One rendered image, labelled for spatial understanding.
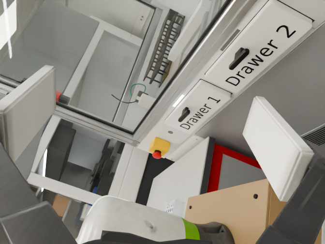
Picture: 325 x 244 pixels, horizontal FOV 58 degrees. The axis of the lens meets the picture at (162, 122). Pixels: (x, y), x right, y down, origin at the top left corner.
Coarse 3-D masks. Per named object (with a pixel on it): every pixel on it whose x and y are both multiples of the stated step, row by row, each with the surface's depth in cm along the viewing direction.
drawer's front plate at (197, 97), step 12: (204, 84) 87; (192, 96) 92; (204, 96) 91; (216, 96) 90; (228, 96) 88; (180, 108) 100; (192, 108) 98; (216, 108) 95; (168, 120) 108; (204, 120) 102
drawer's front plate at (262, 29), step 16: (272, 0) 61; (256, 16) 65; (272, 16) 63; (288, 16) 62; (304, 16) 62; (256, 32) 67; (272, 32) 66; (304, 32) 64; (256, 48) 71; (272, 48) 70; (224, 64) 78; (240, 64) 76; (208, 80) 84; (224, 80) 83; (240, 80) 81
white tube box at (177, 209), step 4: (176, 200) 106; (176, 204) 105; (180, 204) 106; (168, 208) 110; (172, 208) 106; (176, 208) 105; (180, 208) 105; (168, 212) 109; (172, 212) 104; (176, 212) 104; (180, 212) 105; (180, 216) 104
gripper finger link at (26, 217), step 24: (0, 144) 10; (0, 168) 9; (0, 192) 8; (24, 192) 9; (0, 216) 8; (24, 216) 7; (48, 216) 7; (0, 240) 7; (24, 240) 7; (48, 240) 7; (72, 240) 7
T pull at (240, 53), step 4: (240, 48) 71; (236, 52) 72; (240, 52) 70; (244, 52) 68; (248, 52) 68; (236, 56) 71; (240, 56) 69; (244, 56) 69; (236, 60) 71; (240, 60) 70; (232, 64) 72; (236, 64) 72; (232, 68) 73
